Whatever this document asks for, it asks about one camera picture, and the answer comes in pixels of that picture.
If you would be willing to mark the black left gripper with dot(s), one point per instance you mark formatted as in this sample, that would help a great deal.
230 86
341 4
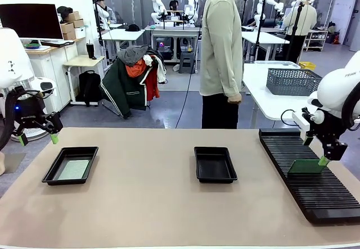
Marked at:
29 108

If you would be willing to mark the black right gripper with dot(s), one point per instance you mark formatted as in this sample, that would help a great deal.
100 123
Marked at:
327 131

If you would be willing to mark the black ESD tray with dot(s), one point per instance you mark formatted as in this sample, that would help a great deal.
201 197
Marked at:
215 167
81 154

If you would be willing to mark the person's right forearm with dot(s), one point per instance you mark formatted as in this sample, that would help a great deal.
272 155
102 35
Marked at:
235 77

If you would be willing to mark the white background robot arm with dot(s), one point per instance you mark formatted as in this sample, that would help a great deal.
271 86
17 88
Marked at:
277 5
157 4
192 7

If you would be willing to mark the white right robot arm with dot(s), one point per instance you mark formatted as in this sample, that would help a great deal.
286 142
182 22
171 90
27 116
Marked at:
334 88

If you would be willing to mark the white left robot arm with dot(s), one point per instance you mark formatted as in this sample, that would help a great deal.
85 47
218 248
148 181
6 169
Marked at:
14 58

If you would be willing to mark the person's right hand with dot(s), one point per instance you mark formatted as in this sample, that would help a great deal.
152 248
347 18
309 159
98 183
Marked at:
234 99

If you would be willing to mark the white cylindrical air purifier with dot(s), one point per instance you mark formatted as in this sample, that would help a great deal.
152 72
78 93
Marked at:
36 133

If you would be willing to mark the beige rounded object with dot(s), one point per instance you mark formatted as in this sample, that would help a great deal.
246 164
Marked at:
2 163

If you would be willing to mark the black slotted board rack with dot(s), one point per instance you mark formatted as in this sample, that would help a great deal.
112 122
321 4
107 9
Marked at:
323 195

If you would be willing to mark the white cabinet wooden top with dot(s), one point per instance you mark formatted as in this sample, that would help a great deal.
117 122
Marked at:
56 72

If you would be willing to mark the white rounded work table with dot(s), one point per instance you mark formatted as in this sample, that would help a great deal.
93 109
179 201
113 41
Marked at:
270 105

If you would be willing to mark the black backpack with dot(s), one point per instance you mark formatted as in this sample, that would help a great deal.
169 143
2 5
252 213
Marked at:
88 87

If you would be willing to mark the grey plastic basket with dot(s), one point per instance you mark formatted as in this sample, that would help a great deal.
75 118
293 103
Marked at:
292 83

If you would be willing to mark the yellow plastic bin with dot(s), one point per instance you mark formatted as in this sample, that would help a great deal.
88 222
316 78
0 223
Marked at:
308 65

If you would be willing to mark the small wooden side table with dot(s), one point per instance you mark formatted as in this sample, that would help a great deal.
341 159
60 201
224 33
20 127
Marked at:
81 61

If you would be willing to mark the green bowl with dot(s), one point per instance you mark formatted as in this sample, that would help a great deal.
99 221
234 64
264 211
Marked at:
31 46

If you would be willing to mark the white shallow bin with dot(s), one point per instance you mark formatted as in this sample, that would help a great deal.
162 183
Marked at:
281 64

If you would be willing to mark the black laptop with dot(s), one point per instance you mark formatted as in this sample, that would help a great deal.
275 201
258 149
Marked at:
57 43

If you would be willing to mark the black tumbler with straw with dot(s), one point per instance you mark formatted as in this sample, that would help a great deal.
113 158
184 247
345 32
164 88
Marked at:
90 51

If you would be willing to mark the brown cardboard box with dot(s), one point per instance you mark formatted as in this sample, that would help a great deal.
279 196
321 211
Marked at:
67 27
73 16
78 23
69 35

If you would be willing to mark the red black bag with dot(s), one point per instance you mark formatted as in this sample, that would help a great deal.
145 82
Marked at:
334 38

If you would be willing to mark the white storage box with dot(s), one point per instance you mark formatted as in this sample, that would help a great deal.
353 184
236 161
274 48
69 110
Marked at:
80 32

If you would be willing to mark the wooden shelf rack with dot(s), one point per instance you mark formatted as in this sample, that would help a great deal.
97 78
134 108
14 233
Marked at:
316 31

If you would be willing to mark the white desk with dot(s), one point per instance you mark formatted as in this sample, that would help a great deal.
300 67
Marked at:
267 36
123 34

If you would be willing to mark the grey hoodie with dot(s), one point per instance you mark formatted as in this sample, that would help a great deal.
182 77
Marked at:
132 54

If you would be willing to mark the orange red jacket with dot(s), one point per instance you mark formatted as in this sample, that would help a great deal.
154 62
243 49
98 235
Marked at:
153 87

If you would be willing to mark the person in cap and sweater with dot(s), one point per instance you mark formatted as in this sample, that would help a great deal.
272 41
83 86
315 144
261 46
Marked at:
306 21

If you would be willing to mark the black pole stand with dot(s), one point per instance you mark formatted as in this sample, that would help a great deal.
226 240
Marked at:
259 27

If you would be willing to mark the white garment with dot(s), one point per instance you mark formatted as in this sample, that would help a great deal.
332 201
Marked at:
161 72

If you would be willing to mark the person in cap grey jacket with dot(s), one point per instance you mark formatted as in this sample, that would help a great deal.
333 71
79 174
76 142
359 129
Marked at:
105 10

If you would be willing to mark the person in beige shirt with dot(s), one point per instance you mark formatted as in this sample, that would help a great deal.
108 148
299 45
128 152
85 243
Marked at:
219 49

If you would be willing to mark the black cap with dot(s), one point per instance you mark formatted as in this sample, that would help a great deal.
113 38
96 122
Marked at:
132 28

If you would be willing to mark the grey step stool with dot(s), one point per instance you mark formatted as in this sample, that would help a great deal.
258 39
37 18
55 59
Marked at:
186 62

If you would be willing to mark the white framed workbench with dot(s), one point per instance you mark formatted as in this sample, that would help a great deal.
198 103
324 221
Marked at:
168 31

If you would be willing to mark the person with headphones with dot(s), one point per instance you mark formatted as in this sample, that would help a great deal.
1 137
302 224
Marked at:
173 6

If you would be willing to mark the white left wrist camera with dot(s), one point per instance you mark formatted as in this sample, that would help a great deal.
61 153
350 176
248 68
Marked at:
46 87

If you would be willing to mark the black camera tripod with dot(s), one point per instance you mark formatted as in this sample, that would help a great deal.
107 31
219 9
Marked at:
296 27

